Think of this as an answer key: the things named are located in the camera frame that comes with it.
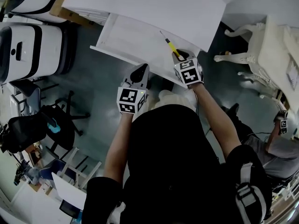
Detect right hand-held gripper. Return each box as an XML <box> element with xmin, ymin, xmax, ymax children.
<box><xmin>172</xmin><ymin>49</ymin><xmax>205</xmax><ymax>90</ymax></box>

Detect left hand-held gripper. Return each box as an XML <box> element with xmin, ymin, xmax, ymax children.
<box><xmin>116</xmin><ymin>63</ymin><xmax>150</xmax><ymax>114</ymax></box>

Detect yellow handled screwdriver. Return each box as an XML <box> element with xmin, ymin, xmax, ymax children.
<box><xmin>159</xmin><ymin>30</ymin><xmax>181</xmax><ymax>58</ymax></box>

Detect wide white desk drawer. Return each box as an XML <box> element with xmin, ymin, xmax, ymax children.
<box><xmin>89</xmin><ymin>12</ymin><xmax>202</xmax><ymax>90</ymax></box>

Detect person's left forearm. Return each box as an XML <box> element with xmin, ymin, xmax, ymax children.
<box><xmin>102</xmin><ymin>112</ymin><xmax>134</xmax><ymax>184</ymax></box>

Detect person's right forearm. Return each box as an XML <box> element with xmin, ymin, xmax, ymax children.
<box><xmin>192</xmin><ymin>83</ymin><xmax>242</xmax><ymax>160</ymax></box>

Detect small white desk drawer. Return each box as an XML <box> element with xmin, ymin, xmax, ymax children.
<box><xmin>62</xmin><ymin>7</ymin><xmax>110</xmax><ymax>26</ymax></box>

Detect person's beige shorts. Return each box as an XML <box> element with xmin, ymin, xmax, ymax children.
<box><xmin>153</xmin><ymin>89</ymin><xmax>198</xmax><ymax>113</ymax></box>

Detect white desk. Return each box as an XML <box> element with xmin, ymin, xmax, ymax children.
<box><xmin>61</xmin><ymin>0</ymin><xmax>227</xmax><ymax>53</ymax></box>

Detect person's black shirt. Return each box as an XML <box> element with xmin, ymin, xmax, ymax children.
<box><xmin>81</xmin><ymin>104</ymin><xmax>273</xmax><ymax>224</ymax></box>

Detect cream ornate dressing table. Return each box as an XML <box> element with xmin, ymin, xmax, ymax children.
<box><xmin>214</xmin><ymin>15</ymin><xmax>299</xmax><ymax>116</ymax></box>

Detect teal cloth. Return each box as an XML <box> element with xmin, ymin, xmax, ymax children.
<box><xmin>47</xmin><ymin>118</ymin><xmax>62</xmax><ymax>133</ymax></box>

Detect brown cardboard box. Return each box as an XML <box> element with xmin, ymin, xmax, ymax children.
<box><xmin>49</xmin><ymin>0</ymin><xmax>103</xmax><ymax>29</ymax></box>

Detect pale printed paper sheet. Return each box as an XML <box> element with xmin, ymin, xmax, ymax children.
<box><xmin>286</xmin><ymin>57</ymin><xmax>299</xmax><ymax>91</ymax></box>

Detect black office chair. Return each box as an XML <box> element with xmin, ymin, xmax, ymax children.
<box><xmin>0</xmin><ymin>90</ymin><xmax>91</xmax><ymax>160</ymax></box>

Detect blue seat chair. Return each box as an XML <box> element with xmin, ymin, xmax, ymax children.
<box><xmin>39</xmin><ymin>159</ymin><xmax>79</xmax><ymax>185</ymax></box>

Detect white table panel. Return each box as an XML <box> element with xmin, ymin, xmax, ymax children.
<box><xmin>51</xmin><ymin>171</ymin><xmax>87</xmax><ymax>211</ymax></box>

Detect thin black cable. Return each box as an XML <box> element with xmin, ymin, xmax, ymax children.
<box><xmin>192</xmin><ymin>89</ymin><xmax>212</xmax><ymax>136</ymax></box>

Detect grey metal frame chair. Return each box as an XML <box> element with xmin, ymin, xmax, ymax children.
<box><xmin>8</xmin><ymin>80</ymin><xmax>60</xmax><ymax>116</ymax></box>

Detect white shoulder strap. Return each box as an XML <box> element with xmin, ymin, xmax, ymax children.
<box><xmin>107</xmin><ymin>201</ymin><xmax>127</xmax><ymax>224</ymax></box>

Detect grey shoulder strap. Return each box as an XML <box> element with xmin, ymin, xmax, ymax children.
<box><xmin>234</xmin><ymin>162</ymin><xmax>267</xmax><ymax>224</ymax></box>

